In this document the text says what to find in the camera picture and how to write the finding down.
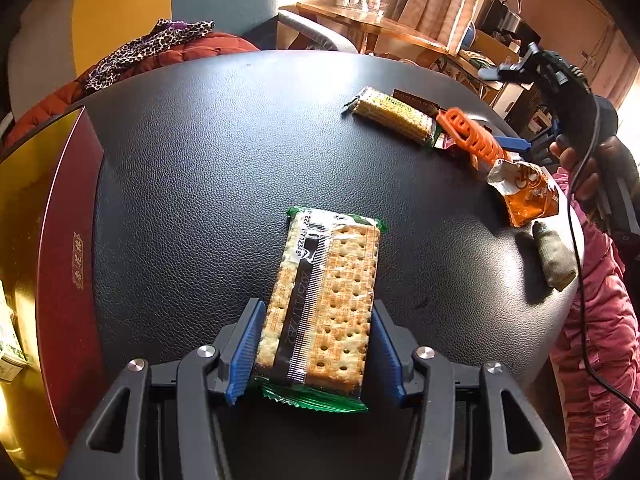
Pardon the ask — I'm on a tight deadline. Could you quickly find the wooden side table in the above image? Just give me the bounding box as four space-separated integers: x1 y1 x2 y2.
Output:
295 2 451 56

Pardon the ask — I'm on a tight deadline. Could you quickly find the leopard print cloth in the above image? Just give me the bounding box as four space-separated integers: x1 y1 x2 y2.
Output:
82 19 216 96

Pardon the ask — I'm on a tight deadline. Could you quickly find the white chair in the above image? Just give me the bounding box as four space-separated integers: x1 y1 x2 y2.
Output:
277 10 361 53

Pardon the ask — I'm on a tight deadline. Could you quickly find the cracker packet with yellow label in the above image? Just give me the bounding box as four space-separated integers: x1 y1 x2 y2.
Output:
342 86 441 148

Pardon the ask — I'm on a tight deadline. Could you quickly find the clear glass tray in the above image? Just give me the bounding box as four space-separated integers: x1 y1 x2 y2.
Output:
330 0 388 16

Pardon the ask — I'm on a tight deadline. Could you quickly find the red quilted cushion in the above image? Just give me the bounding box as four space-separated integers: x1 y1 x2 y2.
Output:
5 30 261 148

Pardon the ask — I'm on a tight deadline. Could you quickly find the orange plastic clip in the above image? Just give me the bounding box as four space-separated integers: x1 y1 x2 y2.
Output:
436 106 508 171

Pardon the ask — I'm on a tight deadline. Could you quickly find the orange snack wrapper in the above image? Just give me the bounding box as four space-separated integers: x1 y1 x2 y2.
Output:
486 158 561 228

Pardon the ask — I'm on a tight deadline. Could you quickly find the red and gold box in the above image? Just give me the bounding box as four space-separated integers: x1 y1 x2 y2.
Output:
0 105 108 466

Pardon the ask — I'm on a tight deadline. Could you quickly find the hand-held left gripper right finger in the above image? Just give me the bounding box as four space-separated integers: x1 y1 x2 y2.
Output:
370 299 573 480

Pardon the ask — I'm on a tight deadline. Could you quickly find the pink ruffled clothing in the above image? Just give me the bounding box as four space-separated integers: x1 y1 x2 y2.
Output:
547 165 640 480

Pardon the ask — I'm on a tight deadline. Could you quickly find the green white packet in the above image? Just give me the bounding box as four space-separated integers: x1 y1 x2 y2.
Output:
0 280 28 386

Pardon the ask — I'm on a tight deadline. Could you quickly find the cracker packet with green ends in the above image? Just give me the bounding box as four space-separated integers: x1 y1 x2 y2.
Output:
250 205 388 415

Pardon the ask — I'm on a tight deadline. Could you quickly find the dark brown wrapper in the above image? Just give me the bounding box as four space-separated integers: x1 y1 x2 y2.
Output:
392 89 442 112

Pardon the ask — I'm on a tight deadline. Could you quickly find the person's right hand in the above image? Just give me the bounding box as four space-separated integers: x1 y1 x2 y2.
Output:
549 135 640 221

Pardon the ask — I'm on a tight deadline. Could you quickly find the pink patterned curtain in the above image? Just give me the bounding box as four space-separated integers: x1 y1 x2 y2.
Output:
397 0 488 53

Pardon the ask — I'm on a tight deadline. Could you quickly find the black cable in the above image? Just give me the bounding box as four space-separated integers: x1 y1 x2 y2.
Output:
565 95 640 406

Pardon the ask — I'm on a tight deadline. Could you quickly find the grey-green small tube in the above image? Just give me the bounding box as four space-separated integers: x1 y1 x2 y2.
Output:
531 220 578 292

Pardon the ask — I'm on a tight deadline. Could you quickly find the black appliance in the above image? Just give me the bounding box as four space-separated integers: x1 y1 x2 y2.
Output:
482 0 542 46

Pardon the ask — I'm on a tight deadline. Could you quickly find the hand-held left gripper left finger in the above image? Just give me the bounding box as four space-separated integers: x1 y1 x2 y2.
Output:
57 297 268 480

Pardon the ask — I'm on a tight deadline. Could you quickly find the blue plastic piece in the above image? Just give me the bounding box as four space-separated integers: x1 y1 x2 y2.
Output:
492 136 531 153

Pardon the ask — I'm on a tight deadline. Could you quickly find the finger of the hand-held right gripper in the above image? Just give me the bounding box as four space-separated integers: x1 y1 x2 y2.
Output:
476 61 526 84

